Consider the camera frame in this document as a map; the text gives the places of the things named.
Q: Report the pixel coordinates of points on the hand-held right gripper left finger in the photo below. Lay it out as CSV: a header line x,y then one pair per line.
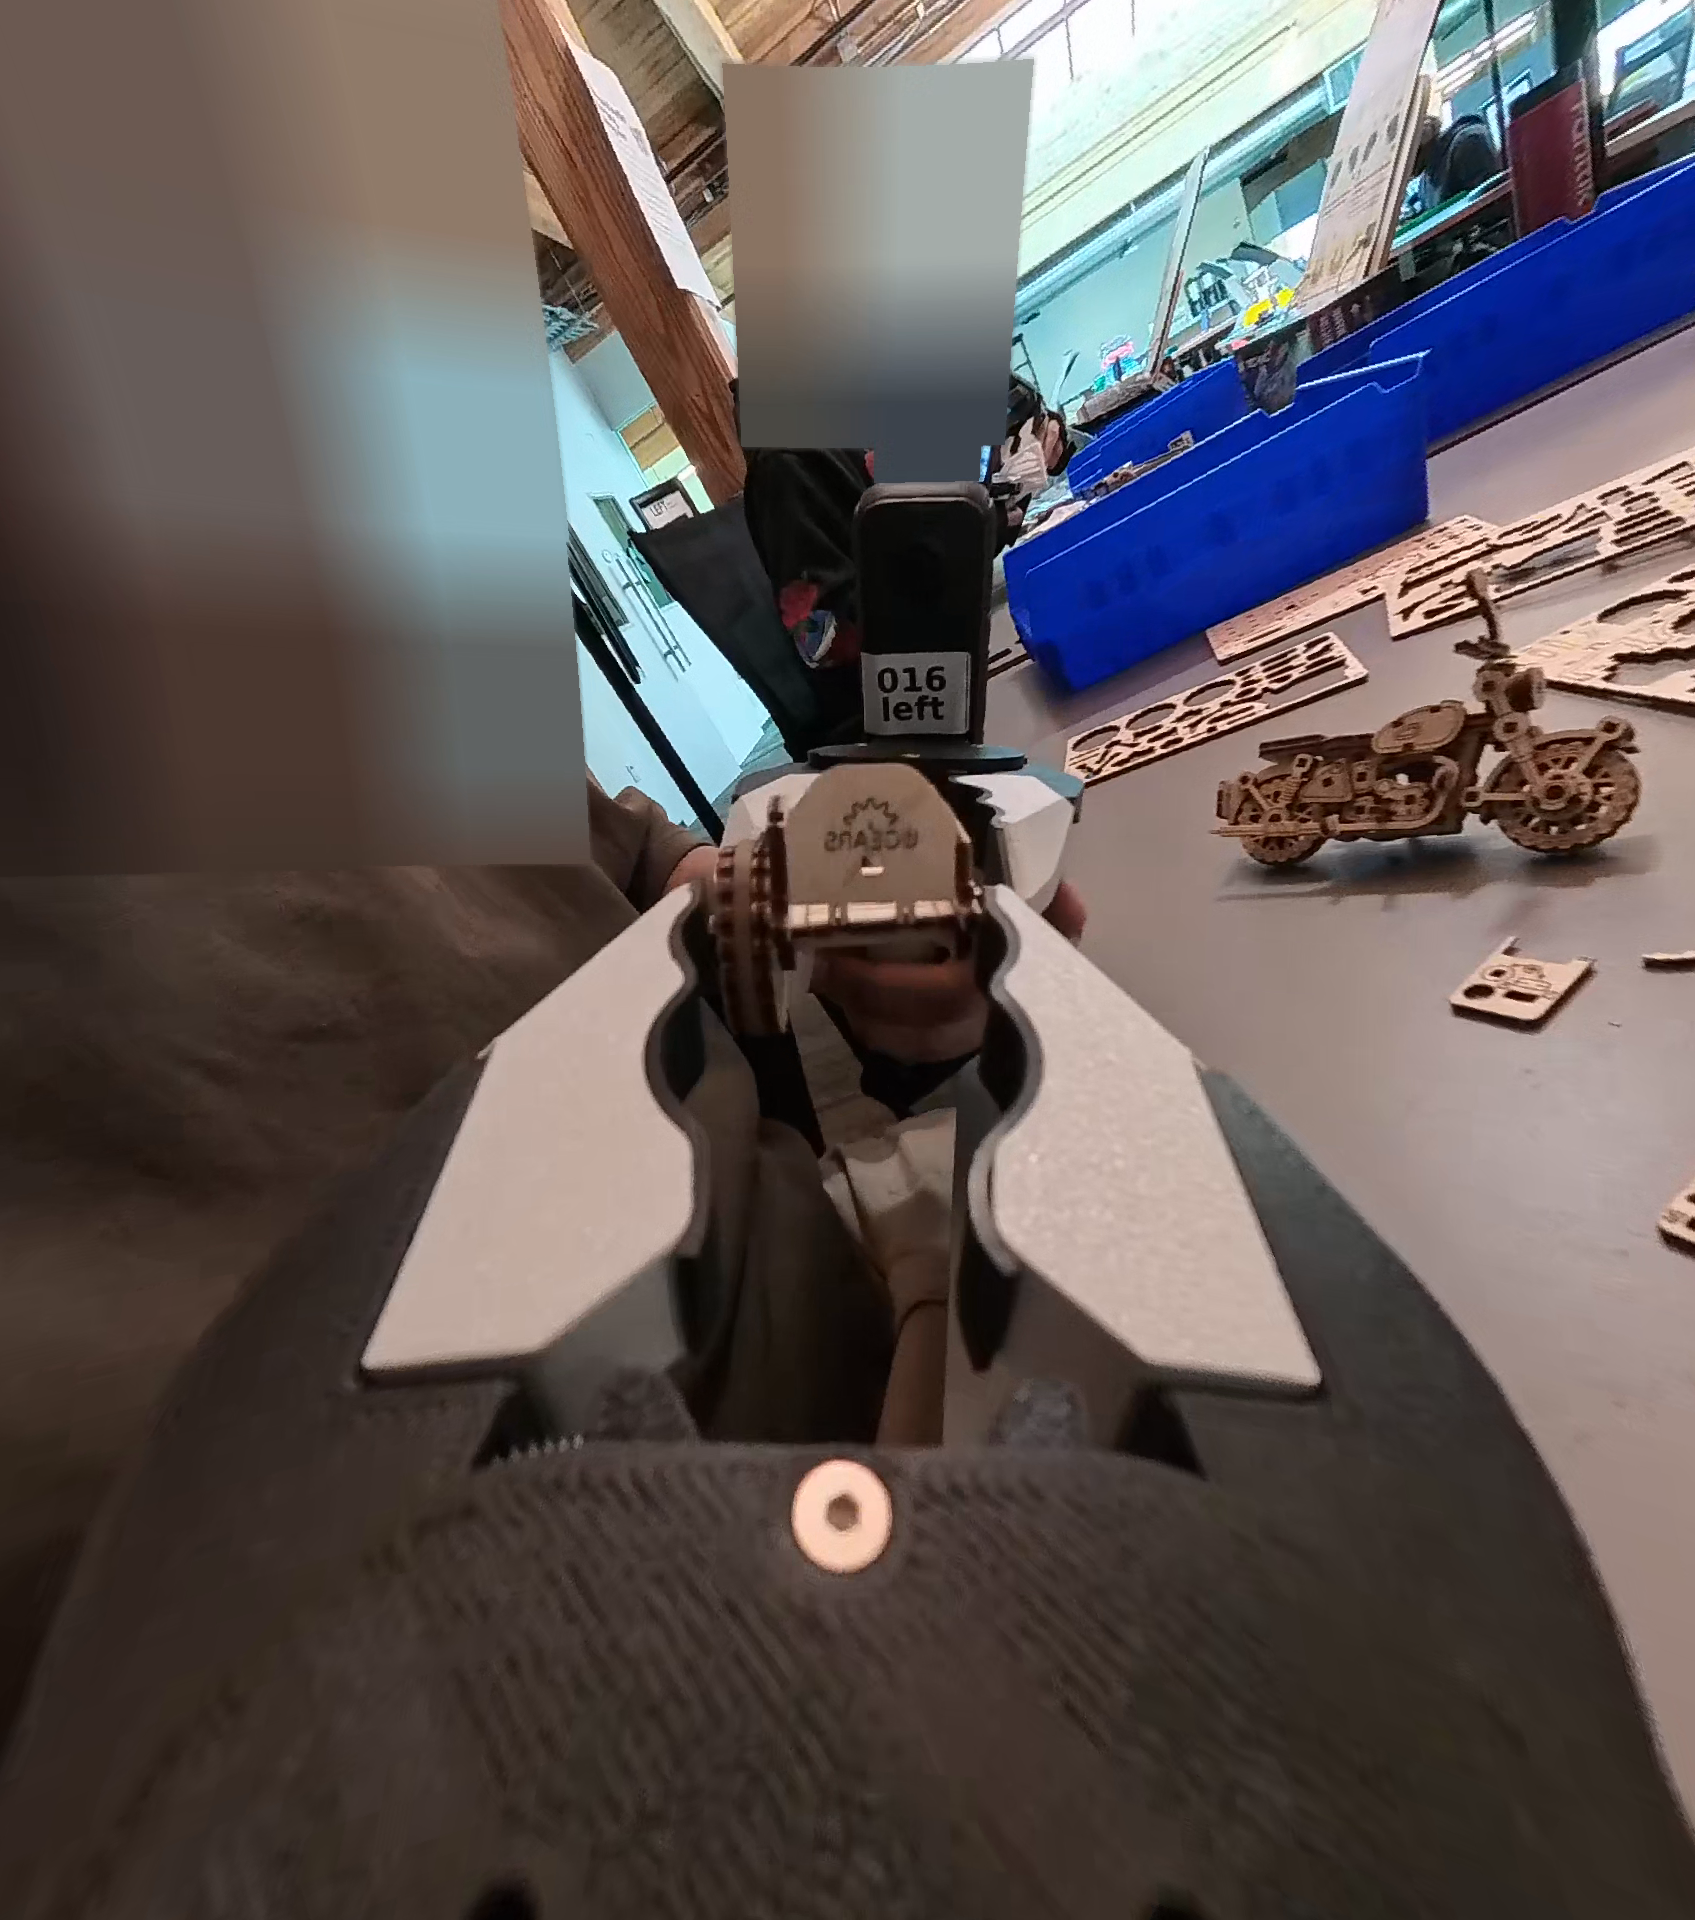
x,y
548,1183

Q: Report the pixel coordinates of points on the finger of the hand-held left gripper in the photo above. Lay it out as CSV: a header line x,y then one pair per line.
x,y
1041,838
754,808

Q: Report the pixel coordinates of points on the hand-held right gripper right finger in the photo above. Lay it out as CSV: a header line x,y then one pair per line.
x,y
1148,1199

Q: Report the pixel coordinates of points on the round-topped wooden plate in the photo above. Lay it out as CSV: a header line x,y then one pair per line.
x,y
878,838

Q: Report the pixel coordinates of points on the wooden gear assembly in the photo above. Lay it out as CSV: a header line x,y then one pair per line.
x,y
751,944

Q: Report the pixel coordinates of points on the person's left hand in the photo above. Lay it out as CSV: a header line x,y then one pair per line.
x,y
909,1036

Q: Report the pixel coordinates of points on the wooden pillar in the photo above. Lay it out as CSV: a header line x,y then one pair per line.
x,y
676,406

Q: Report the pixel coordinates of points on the wooden motorcycle model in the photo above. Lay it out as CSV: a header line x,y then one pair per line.
x,y
1388,781

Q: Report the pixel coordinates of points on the person's brown shirt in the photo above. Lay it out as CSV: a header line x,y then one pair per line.
x,y
188,1124

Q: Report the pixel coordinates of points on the wooden puzzle sheet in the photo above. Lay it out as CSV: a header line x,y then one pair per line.
x,y
1328,599

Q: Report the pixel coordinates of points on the notched square wooden piece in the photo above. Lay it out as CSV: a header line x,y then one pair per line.
x,y
1553,998

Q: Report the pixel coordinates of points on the wooden sheet with wide cutouts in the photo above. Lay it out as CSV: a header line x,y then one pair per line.
x,y
1582,653

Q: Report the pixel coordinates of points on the wooden display board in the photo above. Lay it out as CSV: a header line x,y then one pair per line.
x,y
1364,134

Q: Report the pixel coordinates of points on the long slotted wooden sheet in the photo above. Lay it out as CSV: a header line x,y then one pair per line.
x,y
1612,509

